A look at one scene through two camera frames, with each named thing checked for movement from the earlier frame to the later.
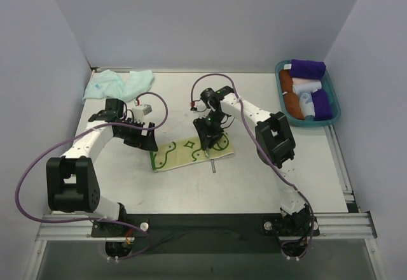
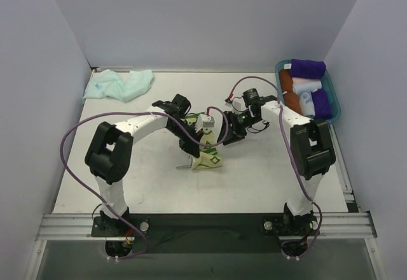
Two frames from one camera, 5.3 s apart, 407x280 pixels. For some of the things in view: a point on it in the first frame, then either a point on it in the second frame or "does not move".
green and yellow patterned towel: [188, 151] → [209, 156]
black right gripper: [208, 137] → [231, 132]
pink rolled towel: [305, 85] does not move
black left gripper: [140, 137] → [189, 144]
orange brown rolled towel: [290, 97] does not move
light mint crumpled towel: [107, 84] does not move
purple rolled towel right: [322, 105] does not move
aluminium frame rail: [333, 226] does not move
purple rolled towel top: [306, 69] does not move
